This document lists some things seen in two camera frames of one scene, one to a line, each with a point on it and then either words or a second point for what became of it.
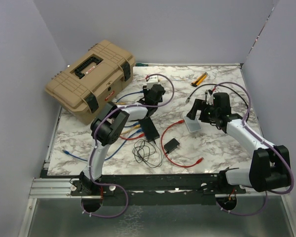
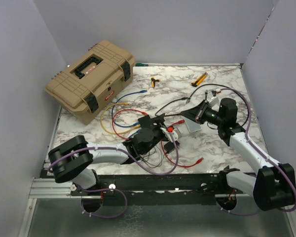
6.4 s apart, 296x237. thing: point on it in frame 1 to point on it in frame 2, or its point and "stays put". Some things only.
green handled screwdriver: (140, 64) stays put
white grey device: (193, 125) stays put
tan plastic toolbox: (87, 85) stays put
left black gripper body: (146, 91) to (157, 132)
